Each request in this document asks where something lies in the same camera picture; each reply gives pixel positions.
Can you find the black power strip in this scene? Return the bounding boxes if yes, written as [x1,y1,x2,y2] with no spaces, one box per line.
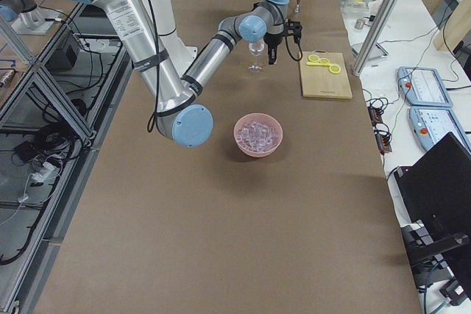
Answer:
[368,106,392,155]

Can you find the pile of clear ice cubes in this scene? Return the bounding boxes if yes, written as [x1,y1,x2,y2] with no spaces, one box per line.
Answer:
[235,120,279,153]

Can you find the lemon slice near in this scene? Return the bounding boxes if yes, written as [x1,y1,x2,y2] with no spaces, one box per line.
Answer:
[329,64,341,74]

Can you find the aluminium frame post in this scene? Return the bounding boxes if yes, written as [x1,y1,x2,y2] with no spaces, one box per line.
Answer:
[352,0,397,76]

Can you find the white camera mast base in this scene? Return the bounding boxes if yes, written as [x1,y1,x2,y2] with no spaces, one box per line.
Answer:
[143,0,197,68]

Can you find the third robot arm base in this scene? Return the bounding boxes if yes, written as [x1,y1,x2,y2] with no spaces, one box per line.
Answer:
[1,0,46,30]

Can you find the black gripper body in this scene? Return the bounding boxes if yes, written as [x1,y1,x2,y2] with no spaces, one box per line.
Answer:
[264,32,284,53]

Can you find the small steel weight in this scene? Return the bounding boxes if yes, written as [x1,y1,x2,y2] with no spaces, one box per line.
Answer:
[354,18,366,30]

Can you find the upper blue teach pendant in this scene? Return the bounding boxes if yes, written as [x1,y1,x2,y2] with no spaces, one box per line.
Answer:
[397,66,453,107]

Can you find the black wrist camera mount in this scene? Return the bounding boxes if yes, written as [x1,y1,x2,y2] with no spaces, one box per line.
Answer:
[285,19,302,44]

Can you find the lemon slice far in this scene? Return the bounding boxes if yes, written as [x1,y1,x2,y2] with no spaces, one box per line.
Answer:
[308,54,319,63]

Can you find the wooden cutting board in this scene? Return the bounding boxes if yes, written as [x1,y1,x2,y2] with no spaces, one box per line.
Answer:
[299,51,353,99]

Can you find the clear wine glass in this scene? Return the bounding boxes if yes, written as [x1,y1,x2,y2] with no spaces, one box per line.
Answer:
[248,40,265,73]

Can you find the steel measuring jigger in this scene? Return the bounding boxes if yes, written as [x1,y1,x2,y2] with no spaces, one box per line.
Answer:
[294,0,302,14]

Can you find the pink bowl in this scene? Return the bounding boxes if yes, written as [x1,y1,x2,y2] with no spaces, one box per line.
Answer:
[233,113,283,157]

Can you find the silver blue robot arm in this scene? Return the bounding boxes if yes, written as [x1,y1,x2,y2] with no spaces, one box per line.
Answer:
[75,0,289,148]

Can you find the lower blue teach pendant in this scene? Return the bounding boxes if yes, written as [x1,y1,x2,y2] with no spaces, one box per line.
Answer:
[408,106,470,151]

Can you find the blue teach pendant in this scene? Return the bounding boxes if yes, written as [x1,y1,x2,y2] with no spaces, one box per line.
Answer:
[408,106,470,151]
[397,66,453,107]

